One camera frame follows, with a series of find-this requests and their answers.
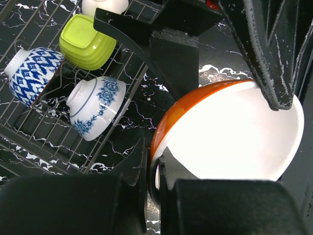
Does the blue floral white bowl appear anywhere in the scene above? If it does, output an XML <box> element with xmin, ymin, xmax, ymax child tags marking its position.
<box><xmin>66</xmin><ymin>76</ymin><xmax>126</xmax><ymax>141</ymax></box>

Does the green patterned bowl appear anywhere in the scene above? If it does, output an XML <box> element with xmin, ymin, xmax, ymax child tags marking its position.
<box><xmin>59</xmin><ymin>14</ymin><xmax>117</xmax><ymax>71</ymax></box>

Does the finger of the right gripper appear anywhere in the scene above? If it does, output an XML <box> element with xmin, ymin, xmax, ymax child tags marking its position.
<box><xmin>220</xmin><ymin>0</ymin><xmax>313</xmax><ymax>110</ymax></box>

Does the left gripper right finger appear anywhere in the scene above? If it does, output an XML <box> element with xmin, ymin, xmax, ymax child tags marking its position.
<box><xmin>158</xmin><ymin>148</ymin><xmax>308</xmax><ymax>235</ymax></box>

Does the blue zigzag pattern bowl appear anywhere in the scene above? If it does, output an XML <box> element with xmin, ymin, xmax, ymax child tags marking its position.
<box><xmin>4</xmin><ymin>47</ymin><xmax>65</xmax><ymax>107</ymax></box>

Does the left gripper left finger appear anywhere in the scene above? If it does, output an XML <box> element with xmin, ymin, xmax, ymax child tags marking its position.
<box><xmin>0</xmin><ymin>138</ymin><xmax>148</xmax><ymax>235</ymax></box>

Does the black marble pattern mat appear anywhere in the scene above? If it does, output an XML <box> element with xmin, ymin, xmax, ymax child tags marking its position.
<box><xmin>0</xmin><ymin>0</ymin><xmax>313</xmax><ymax>235</ymax></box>

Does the cream mandala pattern bowl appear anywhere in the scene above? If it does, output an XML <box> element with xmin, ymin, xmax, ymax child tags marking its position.
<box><xmin>82</xmin><ymin>0</ymin><xmax>129</xmax><ymax>17</ymax></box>

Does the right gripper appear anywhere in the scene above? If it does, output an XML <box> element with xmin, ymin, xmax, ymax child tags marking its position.
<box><xmin>93</xmin><ymin>0</ymin><xmax>224</xmax><ymax>100</ymax></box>

